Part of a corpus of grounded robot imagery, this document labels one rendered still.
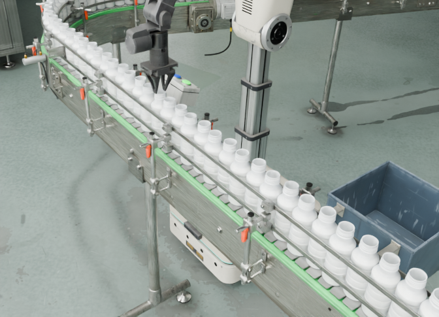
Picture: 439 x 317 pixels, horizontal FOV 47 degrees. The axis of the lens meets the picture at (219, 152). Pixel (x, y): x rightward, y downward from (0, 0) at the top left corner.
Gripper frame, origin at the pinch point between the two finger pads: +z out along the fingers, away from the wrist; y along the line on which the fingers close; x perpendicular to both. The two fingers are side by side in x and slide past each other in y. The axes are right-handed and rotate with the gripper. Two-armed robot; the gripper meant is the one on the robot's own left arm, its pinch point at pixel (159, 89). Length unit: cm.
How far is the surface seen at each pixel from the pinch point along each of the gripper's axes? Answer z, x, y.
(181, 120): 4.5, -13.5, -1.1
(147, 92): 2.6, 4.8, -1.8
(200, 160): 12.0, -25.3, -2.4
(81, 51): 5, 52, -3
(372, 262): 5, -85, -1
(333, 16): 33, 81, 184
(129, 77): 2.0, 16.5, -1.8
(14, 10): 67, 293, 47
